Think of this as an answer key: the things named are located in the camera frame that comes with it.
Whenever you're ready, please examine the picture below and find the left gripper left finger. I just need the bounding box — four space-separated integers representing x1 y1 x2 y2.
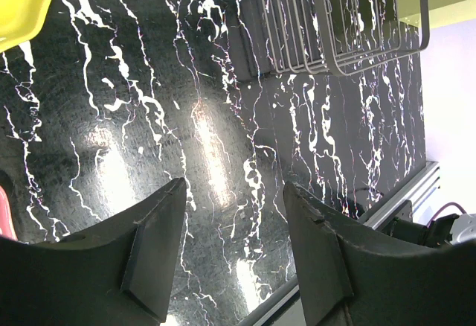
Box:
1 178 186 325

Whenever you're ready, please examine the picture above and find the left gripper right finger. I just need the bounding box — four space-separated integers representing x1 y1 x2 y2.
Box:
283 182 475 325

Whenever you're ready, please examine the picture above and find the black wire dish rack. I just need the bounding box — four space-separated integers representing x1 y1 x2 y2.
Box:
261 0 430 77

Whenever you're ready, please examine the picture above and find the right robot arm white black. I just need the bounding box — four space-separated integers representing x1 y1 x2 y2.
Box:
382 202 475 248

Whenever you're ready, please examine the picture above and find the pink dotted plate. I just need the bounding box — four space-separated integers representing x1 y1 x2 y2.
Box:
0 187 18 240

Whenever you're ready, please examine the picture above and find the green dotted plate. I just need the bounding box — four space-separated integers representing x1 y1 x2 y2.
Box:
1 0 51 52

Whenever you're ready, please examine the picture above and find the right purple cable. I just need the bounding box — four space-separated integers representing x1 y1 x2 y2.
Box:
425 202 468 228

